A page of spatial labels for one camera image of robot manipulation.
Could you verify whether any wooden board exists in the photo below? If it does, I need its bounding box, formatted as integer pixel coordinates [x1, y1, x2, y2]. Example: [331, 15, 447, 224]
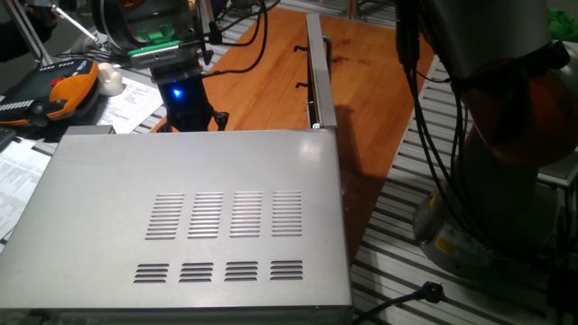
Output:
[151, 5, 434, 267]

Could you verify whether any white duck figure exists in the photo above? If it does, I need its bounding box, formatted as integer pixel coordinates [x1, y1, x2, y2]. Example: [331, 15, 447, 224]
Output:
[97, 61, 124, 97]

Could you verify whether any silver wrist camera green mount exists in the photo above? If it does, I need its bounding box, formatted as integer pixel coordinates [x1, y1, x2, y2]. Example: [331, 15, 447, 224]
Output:
[126, 24, 204, 71]

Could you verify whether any black power cable with plug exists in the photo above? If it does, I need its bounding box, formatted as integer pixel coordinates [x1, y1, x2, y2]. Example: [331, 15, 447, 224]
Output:
[351, 279, 446, 325]

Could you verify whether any silver microwave oven body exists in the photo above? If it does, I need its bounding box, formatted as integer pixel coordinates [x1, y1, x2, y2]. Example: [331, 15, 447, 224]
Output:
[0, 127, 356, 325]

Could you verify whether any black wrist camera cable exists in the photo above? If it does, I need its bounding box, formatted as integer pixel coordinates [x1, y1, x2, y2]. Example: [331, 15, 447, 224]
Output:
[200, 0, 271, 77]

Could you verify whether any orange black teach pendant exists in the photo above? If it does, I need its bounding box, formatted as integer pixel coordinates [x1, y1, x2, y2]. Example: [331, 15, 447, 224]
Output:
[0, 58, 101, 127]

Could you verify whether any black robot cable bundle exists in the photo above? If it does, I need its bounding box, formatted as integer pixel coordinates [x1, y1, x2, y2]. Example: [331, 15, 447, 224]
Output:
[395, 0, 480, 236]

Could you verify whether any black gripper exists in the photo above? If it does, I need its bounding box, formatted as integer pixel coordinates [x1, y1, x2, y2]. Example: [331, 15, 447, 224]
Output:
[151, 67, 230, 134]

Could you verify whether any forearm in black sleeve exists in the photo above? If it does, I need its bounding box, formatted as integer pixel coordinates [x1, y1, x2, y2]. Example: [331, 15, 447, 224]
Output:
[0, 4, 60, 63]

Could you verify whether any microwave door with handle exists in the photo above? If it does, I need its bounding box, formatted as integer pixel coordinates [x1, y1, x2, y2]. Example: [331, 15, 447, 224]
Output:
[293, 12, 339, 131]

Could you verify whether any green cloth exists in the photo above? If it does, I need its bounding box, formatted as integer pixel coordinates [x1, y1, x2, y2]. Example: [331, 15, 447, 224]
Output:
[548, 7, 578, 44]

